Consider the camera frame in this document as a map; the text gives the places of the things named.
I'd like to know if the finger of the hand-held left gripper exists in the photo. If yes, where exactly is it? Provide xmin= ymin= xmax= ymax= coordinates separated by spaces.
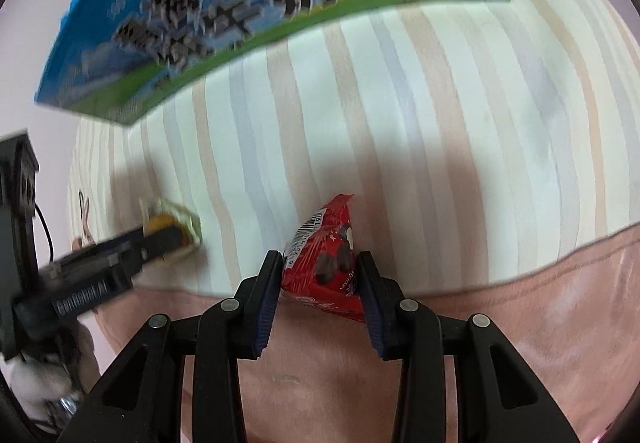
xmin=127 ymin=224 xmax=185 ymax=274

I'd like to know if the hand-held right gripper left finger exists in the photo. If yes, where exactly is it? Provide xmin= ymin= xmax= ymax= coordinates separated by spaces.
xmin=55 ymin=250 xmax=285 ymax=443

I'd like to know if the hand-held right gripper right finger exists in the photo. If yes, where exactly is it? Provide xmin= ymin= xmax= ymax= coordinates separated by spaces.
xmin=356 ymin=250 xmax=581 ymax=443

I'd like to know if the yellow jelly cup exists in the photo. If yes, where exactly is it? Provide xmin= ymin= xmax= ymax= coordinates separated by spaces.
xmin=139 ymin=197 xmax=203 ymax=261

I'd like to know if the red snack packet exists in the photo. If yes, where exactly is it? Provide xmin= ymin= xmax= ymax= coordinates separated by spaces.
xmin=280 ymin=193 xmax=366 ymax=324

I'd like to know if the pink blanket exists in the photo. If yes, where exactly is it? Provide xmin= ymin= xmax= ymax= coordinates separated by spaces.
xmin=95 ymin=225 xmax=640 ymax=443

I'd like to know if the striped bed sheet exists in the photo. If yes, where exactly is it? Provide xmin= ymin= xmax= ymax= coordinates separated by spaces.
xmin=67 ymin=0 xmax=640 ymax=299

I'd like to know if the black cable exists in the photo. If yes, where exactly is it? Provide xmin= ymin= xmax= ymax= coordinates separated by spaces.
xmin=32 ymin=203 xmax=54 ymax=269

